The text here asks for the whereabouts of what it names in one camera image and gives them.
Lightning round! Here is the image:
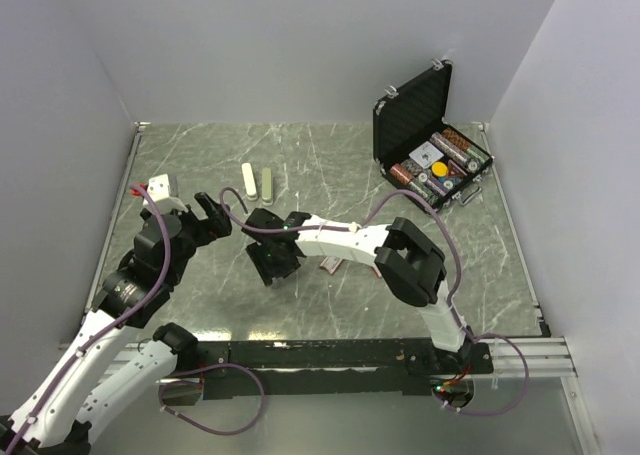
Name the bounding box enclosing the beige green stapler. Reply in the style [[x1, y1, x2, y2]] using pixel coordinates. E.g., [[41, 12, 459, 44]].
[[261, 167, 274, 206]]

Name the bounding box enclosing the purple poker chip roll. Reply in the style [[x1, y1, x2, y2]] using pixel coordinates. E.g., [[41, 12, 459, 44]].
[[426, 175, 450, 197]]

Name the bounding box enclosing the red poker chip roll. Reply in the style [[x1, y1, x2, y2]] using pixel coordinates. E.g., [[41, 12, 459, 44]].
[[389, 164, 414, 186]]

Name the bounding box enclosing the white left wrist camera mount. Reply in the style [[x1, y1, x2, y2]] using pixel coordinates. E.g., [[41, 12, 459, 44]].
[[129, 174, 188, 214]]

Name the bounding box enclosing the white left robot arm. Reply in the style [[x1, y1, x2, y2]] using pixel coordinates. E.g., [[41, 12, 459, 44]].
[[1, 188, 232, 454]]

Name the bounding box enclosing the black poker chip case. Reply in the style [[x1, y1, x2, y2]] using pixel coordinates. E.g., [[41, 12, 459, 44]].
[[373, 59, 494, 210]]

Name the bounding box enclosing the white grey stapler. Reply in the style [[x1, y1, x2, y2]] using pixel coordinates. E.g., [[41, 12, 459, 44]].
[[241, 162, 258, 201]]

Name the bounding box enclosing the white playing card box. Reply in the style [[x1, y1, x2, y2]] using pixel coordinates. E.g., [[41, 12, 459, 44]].
[[409, 142, 444, 169]]

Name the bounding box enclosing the red white staple packet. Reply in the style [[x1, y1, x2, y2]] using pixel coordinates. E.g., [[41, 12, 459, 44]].
[[320, 256, 343, 275]]

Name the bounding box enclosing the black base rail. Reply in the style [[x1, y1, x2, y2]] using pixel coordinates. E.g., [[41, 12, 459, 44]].
[[175, 338, 494, 400]]

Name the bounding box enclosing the yellow dealer button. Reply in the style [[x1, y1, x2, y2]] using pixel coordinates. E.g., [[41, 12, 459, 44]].
[[431, 162, 449, 177]]

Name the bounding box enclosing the aluminium frame rail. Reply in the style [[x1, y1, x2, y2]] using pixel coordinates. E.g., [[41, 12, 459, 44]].
[[487, 337, 577, 378]]

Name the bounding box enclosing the green yellow chip roll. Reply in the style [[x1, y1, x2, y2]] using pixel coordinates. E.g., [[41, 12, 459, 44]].
[[406, 179, 438, 208]]

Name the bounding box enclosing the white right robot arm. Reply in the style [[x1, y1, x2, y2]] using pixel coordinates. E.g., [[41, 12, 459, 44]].
[[242, 209, 472, 373]]

